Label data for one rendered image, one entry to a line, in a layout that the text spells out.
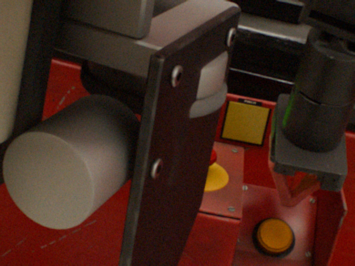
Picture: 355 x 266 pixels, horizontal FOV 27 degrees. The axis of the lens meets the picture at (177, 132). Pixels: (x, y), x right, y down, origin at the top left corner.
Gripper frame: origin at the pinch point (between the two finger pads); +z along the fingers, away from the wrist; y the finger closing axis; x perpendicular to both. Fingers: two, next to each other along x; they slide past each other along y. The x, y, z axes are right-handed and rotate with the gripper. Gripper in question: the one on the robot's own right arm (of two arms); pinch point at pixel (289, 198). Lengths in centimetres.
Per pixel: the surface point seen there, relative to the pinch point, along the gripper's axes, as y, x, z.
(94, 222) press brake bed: 19.8, 23.2, 32.3
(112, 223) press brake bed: 19.6, 20.2, 31.4
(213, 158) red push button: 1.5, 8.3, -2.1
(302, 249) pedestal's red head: -0.1, -3.1, 7.1
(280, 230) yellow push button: 0.6, -0.3, 5.6
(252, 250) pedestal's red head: -1.2, 2.3, 7.5
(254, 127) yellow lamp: 10.3, 4.1, 0.1
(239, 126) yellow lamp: 10.3, 5.9, 0.4
